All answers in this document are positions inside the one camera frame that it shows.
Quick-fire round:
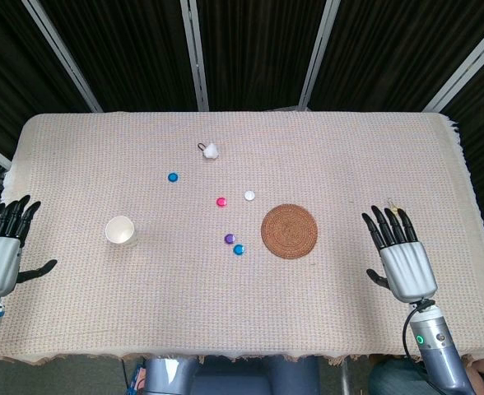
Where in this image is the right black and grey robot hand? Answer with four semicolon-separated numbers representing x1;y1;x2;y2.
361;205;439;304

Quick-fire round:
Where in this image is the white paper cup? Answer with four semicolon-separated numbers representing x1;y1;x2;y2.
105;215;139;249

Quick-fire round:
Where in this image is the round brown woven coaster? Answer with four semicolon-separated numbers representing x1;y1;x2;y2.
260;203;319;260

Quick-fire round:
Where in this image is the person's leg in jeans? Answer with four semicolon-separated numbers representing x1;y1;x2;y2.
367;355;484;395

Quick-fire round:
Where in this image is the beige woven tablecloth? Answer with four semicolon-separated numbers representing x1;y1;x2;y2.
0;110;484;368

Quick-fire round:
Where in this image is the blue printed package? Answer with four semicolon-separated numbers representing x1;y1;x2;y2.
128;361;145;393

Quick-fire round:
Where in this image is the grey-blue robot torso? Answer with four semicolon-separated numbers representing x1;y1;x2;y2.
142;355;322;395

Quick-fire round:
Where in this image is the white fluffy ball with hook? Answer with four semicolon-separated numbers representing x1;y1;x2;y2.
196;142;220;160

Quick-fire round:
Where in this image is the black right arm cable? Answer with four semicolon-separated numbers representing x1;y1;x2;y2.
402;299;436;365

